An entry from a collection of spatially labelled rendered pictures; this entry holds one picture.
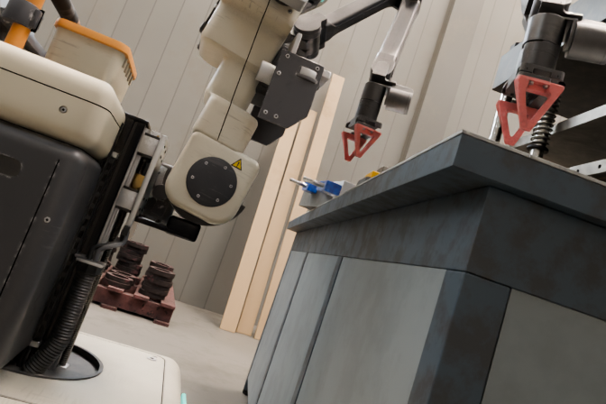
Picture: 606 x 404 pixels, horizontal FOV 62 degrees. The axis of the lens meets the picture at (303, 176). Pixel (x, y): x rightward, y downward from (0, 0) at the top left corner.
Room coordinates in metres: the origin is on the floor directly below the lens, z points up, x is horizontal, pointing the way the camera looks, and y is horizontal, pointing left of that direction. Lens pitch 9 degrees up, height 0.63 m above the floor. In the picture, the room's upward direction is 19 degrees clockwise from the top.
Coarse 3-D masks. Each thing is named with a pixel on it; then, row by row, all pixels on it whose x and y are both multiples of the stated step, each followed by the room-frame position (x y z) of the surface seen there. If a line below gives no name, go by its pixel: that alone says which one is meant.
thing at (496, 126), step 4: (500, 96) 2.44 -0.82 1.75; (504, 96) 2.43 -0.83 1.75; (508, 96) 2.42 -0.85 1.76; (512, 96) 2.43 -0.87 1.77; (504, 100) 2.42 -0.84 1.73; (508, 100) 2.42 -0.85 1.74; (496, 112) 2.44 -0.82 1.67; (496, 116) 2.43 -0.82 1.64; (496, 120) 2.43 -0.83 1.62; (492, 124) 2.44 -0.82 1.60; (496, 124) 2.43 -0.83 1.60; (492, 128) 2.44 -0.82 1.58; (496, 128) 2.42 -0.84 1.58; (500, 128) 2.42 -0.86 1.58; (492, 132) 2.43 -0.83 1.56; (496, 132) 2.42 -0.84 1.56; (500, 132) 2.42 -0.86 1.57; (492, 136) 2.43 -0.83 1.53; (496, 136) 2.42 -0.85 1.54; (500, 136) 2.43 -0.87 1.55; (492, 140) 2.42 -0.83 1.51; (496, 140) 2.42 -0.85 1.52
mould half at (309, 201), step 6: (306, 192) 1.61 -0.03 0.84; (318, 192) 1.51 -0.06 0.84; (306, 198) 1.59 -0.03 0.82; (312, 198) 1.54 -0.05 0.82; (318, 198) 1.50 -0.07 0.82; (324, 198) 1.46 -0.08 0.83; (330, 198) 1.43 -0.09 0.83; (300, 204) 1.62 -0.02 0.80; (306, 204) 1.57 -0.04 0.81; (312, 204) 1.53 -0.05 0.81; (318, 204) 1.49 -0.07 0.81
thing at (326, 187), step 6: (306, 180) 1.24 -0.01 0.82; (312, 180) 1.24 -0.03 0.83; (318, 186) 1.25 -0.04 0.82; (324, 186) 1.24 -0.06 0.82; (330, 186) 1.23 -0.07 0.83; (336, 186) 1.24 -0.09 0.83; (342, 186) 1.24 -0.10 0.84; (348, 186) 1.24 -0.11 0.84; (354, 186) 1.24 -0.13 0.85; (324, 192) 1.26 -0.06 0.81; (330, 192) 1.23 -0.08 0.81; (336, 192) 1.24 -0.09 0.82; (342, 192) 1.24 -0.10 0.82
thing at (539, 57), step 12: (528, 48) 0.74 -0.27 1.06; (540, 48) 0.73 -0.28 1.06; (552, 48) 0.73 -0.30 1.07; (528, 60) 0.73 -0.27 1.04; (540, 60) 0.73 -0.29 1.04; (552, 60) 0.73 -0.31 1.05; (528, 72) 0.71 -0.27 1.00; (540, 72) 0.71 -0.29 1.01; (552, 72) 0.70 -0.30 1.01; (564, 72) 0.70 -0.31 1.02
